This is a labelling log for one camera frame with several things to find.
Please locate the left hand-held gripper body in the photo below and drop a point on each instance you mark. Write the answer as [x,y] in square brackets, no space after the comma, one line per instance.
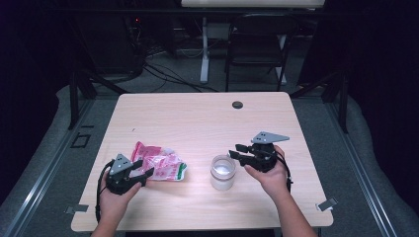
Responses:
[120,179]

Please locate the white desk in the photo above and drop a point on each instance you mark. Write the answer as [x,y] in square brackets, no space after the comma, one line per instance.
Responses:
[205,49]

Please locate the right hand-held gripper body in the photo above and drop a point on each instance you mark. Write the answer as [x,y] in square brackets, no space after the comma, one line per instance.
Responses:
[263,158]

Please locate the pink printed clear plastic bag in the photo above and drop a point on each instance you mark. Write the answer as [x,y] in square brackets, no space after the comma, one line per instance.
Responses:
[163,164]

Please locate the clear plastic cup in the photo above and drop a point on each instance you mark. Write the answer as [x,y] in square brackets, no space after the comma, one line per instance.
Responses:
[223,174]

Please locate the person's left hand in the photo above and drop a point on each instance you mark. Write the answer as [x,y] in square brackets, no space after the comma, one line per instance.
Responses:
[113,204]

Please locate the black equipment cabinet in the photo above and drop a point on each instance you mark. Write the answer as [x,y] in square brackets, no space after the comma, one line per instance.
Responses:
[105,46]

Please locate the black metal stand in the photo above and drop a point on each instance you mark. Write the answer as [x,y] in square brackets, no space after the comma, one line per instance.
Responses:
[74,102]
[344,105]

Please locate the person's right hand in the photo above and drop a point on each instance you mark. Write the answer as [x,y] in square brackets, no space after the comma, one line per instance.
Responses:
[275,182]

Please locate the black folding chair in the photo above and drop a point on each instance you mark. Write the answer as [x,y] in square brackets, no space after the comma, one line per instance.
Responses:
[260,39]

